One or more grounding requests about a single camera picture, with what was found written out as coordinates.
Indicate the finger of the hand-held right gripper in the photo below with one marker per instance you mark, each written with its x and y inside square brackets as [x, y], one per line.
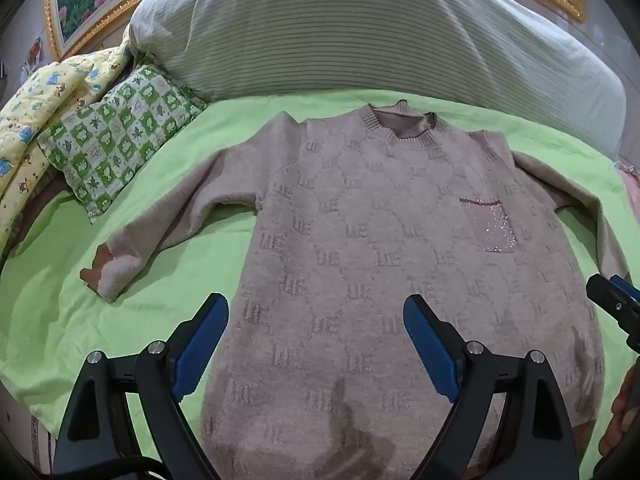
[612, 300]

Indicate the green bed sheet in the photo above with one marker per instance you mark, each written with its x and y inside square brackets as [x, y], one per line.
[60, 320]

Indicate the person's right hand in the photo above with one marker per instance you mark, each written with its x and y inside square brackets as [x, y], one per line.
[622, 410]

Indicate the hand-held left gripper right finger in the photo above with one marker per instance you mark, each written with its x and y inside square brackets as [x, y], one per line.
[432, 345]

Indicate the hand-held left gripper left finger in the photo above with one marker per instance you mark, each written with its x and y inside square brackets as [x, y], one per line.
[200, 345]

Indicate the beige knitted sweater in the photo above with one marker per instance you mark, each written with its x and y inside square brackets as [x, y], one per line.
[380, 270]

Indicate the green checkered pillow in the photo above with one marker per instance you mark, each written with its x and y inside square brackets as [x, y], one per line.
[117, 147]

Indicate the yellow printed quilt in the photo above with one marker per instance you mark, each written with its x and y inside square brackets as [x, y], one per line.
[30, 120]

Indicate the striped grey bolster pillow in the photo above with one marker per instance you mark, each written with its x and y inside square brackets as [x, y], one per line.
[380, 25]

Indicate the pink cloth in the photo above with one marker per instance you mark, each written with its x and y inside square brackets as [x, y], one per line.
[630, 170]

